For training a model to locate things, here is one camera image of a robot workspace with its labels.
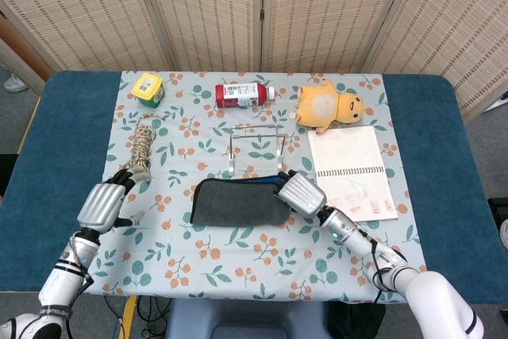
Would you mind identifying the white spiral notebook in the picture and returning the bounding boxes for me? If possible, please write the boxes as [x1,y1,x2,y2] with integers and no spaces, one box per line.
[307,125,399,224]

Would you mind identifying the dark object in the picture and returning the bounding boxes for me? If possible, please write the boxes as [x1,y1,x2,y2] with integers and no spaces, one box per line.
[0,152,19,197]

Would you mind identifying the black bag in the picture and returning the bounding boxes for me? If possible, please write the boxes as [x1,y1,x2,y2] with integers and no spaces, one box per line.
[327,301,387,339]

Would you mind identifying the metal wire stand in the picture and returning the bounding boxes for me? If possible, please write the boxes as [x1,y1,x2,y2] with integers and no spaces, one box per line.
[226,124,289,176]

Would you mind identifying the floral fruit print tablecloth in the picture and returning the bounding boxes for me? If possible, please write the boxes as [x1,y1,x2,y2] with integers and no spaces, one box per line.
[81,71,433,303]

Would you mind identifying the woven folding screen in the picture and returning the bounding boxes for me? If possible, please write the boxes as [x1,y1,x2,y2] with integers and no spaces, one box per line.
[0,0,508,125]

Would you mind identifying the yellow bar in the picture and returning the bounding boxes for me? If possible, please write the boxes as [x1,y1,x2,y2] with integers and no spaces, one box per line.
[117,295,138,339]

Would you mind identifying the yellow plush toy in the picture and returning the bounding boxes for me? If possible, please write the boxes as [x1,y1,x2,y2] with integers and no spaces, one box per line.
[294,79,365,135]

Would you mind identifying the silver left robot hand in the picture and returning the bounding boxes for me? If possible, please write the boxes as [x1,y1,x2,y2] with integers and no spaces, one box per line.
[75,168,152,235]

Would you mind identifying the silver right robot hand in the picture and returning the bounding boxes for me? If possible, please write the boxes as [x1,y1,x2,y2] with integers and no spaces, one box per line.
[273,171,329,220]

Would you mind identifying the coiled beige patterned rope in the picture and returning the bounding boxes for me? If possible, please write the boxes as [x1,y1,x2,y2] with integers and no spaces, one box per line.
[118,114,167,183]

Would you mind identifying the white shoe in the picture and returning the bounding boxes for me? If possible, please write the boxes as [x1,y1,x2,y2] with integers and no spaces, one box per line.
[2,72,29,94]

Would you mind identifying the black floor cables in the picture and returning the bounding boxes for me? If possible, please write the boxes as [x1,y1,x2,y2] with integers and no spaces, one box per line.
[103,295,171,339]

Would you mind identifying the green jar with yellow lid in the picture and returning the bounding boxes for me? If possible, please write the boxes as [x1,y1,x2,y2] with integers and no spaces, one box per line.
[131,72,165,110]

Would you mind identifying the black box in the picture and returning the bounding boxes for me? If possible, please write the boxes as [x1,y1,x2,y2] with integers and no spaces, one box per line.
[487,197,508,229]

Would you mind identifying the red juice bottle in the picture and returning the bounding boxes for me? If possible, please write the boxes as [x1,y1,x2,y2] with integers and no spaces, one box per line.
[215,81,276,110]

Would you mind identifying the teal table cover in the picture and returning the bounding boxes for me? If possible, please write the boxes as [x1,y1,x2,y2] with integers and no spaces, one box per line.
[0,70,503,304]

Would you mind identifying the blue microfiber cloth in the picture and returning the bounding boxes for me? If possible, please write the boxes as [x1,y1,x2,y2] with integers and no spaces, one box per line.
[190,174,293,229]

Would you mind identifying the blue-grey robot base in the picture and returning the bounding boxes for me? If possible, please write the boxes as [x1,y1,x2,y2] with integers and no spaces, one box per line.
[164,299,330,339]

